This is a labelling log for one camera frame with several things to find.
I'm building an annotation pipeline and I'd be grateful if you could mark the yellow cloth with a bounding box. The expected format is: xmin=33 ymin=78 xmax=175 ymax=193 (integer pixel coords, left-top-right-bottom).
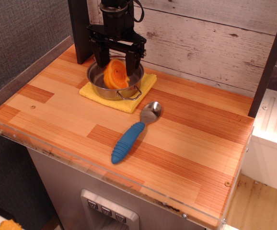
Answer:
xmin=79 ymin=73 xmax=158 ymax=114

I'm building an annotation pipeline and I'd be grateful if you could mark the orange half toy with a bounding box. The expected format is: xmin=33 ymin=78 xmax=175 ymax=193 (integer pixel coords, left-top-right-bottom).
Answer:
xmin=104 ymin=58 xmax=130 ymax=90

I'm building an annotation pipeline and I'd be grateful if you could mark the dark wooden post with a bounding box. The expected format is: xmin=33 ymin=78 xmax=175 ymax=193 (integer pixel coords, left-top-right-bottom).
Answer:
xmin=68 ymin=0 xmax=93 ymax=64
xmin=248 ymin=34 xmax=277 ymax=118

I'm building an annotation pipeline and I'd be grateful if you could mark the dark wooden post right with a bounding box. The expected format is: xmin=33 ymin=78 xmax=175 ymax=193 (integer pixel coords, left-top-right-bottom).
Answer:
xmin=248 ymin=34 xmax=277 ymax=118

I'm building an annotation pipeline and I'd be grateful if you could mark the yellow object bottom left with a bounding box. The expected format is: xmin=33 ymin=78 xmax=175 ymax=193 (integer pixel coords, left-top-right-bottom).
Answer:
xmin=0 ymin=219 xmax=23 ymax=230

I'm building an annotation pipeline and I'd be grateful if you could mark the dark wooden post left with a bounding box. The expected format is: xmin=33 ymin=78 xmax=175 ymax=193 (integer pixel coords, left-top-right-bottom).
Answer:
xmin=68 ymin=0 xmax=93 ymax=64

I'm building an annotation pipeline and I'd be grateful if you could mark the silver dispenser panel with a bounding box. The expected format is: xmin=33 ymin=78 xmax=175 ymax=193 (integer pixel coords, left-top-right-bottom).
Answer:
xmin=81 ymin=189 xmax=140 ymax=230

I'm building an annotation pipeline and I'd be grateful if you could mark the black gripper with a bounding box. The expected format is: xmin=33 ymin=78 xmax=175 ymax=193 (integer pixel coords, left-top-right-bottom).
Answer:
xmin=88 ymin=0 xmax=146 ymax=76

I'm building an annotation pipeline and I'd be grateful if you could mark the grey toy cabinet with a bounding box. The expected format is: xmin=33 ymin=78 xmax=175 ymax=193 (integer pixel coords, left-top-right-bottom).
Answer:
xmin=28 ymin=149 xmax=202 ymax=230

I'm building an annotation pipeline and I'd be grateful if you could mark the blue handled metal spoon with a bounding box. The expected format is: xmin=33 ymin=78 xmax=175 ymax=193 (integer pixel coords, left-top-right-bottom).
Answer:
xmin=111 ymin=102 xmax=162 ymax=164

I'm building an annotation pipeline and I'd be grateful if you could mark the stainless steel pot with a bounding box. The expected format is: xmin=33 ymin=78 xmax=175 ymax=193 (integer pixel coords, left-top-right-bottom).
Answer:
xmin=87 ymin=56 xmax=145 ymax=101

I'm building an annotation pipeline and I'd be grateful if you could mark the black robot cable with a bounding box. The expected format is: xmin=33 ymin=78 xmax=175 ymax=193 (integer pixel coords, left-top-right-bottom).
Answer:
xmin=128 ymin=0 xmax=145 ymax=23

